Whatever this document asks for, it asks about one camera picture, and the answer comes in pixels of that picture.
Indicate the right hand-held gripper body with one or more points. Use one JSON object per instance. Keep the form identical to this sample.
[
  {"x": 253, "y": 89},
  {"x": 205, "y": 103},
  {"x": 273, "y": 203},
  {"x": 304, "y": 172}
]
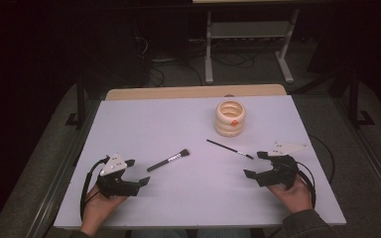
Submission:
[{"x": 279, "y": 170}]

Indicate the black fluffy makeup brush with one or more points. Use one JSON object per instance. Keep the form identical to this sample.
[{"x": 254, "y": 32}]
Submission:
[{"x": 167, "y": 161}]

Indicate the grey metal floor rail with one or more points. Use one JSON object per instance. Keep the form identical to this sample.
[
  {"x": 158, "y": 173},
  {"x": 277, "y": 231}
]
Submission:
[
  {"x": 51, "y": 191},
  {"x": 373, "y": 162}
]

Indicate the black metal stand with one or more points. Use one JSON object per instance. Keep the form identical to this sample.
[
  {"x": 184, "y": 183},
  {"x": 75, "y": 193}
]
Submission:
[
  {"x": 80, "y": 105},
  {"x": 354, "y": 99}
]

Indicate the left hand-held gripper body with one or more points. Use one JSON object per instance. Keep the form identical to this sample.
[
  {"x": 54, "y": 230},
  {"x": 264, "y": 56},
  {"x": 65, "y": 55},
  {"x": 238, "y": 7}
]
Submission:
[{"x": 112, "y": 165}]

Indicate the person's right hand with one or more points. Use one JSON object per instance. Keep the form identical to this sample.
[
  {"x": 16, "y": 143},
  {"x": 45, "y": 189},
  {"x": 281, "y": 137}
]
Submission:
[{"x": 292, "y": 196}]

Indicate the thin black makeup brush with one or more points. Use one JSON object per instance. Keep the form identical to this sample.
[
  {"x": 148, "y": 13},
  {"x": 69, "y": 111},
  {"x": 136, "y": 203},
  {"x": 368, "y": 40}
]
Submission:
[{"x": 228, "y": 148}]

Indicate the person's left hand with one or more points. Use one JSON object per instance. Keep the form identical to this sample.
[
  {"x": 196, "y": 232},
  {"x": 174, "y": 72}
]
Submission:
[{"x": 101, "y": 206}]

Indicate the cream ringed brush holder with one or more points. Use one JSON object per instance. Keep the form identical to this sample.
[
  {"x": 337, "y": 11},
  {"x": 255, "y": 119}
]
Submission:
[{"x": 230, "y": 127}]

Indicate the white metal stand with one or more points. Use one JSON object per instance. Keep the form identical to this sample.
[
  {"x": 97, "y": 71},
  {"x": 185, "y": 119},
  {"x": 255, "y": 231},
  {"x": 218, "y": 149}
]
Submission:
[{"x": 248, "y": 29}]

